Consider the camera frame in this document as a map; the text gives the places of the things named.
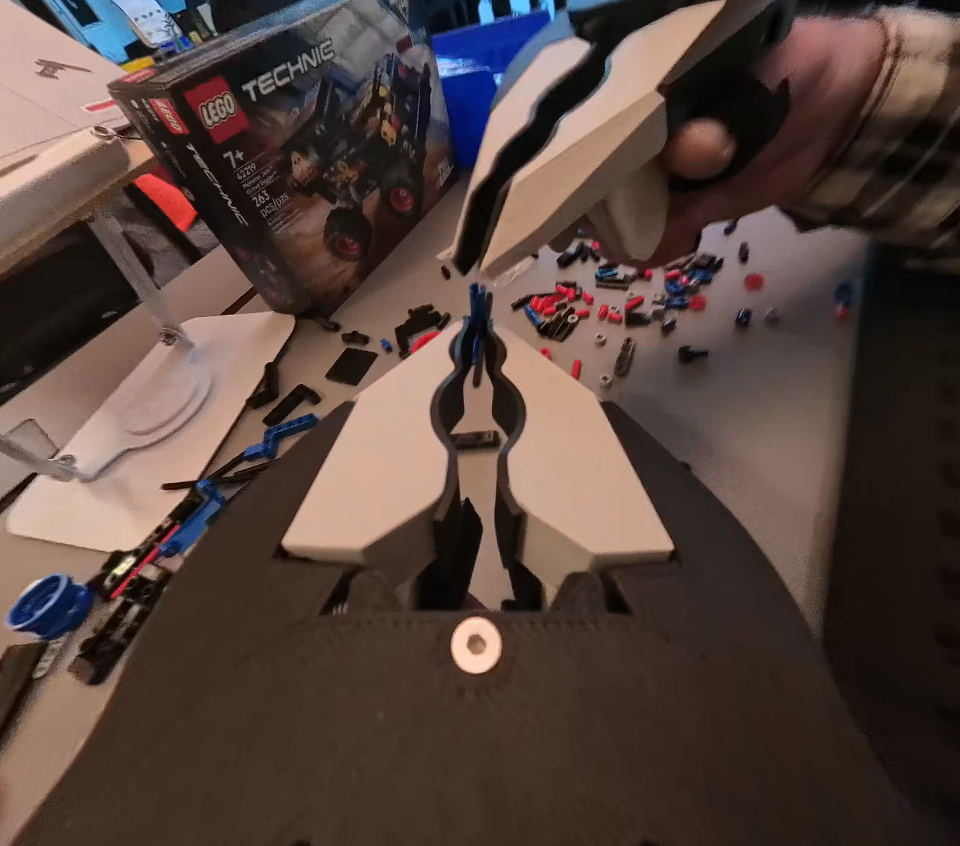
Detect blue toy pin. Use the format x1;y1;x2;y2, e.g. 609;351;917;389
450;283;496;388

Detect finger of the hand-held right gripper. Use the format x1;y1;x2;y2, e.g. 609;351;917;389
478;0;729;281
448;36;603;277

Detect small toy connectors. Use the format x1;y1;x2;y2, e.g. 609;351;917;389
510;216;856;390

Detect white rounded board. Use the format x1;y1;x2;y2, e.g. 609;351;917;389
6;312;297;553

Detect black curved panel piece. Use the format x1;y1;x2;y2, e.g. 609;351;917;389
0;639;50;735

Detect person's right hand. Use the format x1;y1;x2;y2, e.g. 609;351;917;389
660;15;886;264

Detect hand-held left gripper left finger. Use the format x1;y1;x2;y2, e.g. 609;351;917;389
281;322;483;611

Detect red toy axle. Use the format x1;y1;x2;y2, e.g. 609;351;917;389
105;523;185;592

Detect building instruction booklet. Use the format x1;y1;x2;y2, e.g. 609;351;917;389
0;0;132;161

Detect scattered black toy beams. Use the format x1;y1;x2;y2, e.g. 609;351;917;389
67;302;504;686

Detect blue toy wheel hub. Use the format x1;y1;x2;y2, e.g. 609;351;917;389
3;576;95;639

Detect blue storage bin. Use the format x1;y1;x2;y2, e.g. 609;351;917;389
431;9;554;171

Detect black square panel piece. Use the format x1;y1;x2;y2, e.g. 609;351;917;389
324;347;380;387

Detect blue angled beam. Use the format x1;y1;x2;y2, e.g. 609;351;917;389
251;413;320;461

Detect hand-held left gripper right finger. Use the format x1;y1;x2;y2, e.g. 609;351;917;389
487;322;675;611

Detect dark toy set box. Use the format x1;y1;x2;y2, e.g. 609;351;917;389
107;0;459;316

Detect person's right forearm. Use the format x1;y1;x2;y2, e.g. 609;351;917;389
787;6;960;255

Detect blue toy panel piece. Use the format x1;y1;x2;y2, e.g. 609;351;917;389
159;478;228;557

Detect grey desk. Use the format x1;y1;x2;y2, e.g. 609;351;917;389
0;171;871;832

